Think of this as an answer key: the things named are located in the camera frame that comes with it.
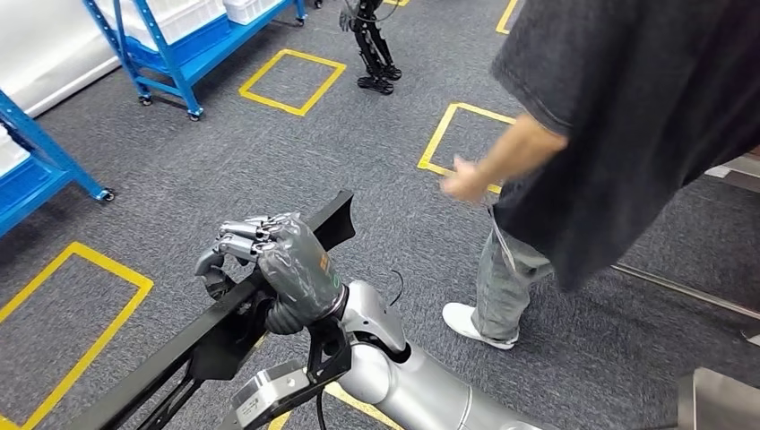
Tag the person's hand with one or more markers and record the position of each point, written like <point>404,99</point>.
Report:
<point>469,181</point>

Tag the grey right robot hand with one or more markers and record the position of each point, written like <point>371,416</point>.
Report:
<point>303,273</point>

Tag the black plastic plate frame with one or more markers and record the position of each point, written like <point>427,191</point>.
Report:
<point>178,350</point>

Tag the person's forearm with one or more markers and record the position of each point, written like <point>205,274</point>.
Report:
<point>522,148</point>

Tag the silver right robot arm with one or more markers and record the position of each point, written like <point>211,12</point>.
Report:
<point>415,392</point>

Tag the blue metal shelf rack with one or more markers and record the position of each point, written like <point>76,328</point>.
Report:
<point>47,154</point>
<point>166,65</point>

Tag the yellow floor tape square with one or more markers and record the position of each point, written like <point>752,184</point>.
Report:
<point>436,139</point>

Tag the person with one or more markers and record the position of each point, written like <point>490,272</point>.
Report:
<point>623,148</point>

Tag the black humanoid robot legs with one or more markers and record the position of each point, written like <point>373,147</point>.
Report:
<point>374,53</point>

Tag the yellow floor tape line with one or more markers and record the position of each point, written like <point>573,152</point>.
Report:
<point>506,16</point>

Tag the steel side table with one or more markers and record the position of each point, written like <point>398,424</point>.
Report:
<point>683,289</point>

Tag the small white plastic crate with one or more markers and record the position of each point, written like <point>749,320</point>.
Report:
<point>249,11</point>

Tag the large white plastic bin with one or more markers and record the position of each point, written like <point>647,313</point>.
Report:
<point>172,18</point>

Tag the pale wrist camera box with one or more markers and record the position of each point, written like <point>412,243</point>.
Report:
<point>267,394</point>

